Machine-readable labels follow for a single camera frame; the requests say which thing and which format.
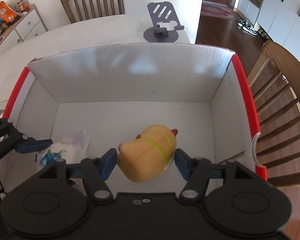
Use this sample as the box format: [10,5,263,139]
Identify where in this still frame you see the blueberry bread clear package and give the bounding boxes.
[36,129,90,171]

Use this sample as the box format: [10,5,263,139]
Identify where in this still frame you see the red cardboard shoe box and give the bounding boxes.
[4,43,260,170]

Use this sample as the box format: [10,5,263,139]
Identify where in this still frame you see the white drawer sideboard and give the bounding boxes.
[0,4,47,55]

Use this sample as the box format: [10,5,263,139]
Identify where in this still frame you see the brown wooden chair right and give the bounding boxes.
[247,40,300,173]

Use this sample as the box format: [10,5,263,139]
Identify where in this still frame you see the brown wooden chair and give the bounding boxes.
[247,40,300,173]
[61,0,125,23]

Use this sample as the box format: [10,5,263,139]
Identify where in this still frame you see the orange snack bag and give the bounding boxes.
[0,1,17,23]

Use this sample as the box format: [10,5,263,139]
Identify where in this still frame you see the grey phone stand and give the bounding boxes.
[143,1,184,43]

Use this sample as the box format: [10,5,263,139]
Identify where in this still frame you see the sneakers on floor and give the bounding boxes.
[237,20,258,36]

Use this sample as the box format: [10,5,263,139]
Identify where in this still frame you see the red patterned door rug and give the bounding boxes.
[201,1,241,21]

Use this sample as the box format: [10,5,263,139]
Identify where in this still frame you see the brown wooden chair far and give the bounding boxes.
[61,0,125,23]

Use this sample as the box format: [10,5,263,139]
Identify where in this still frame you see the white wall cabinet unit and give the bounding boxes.
[237,0,300,61]

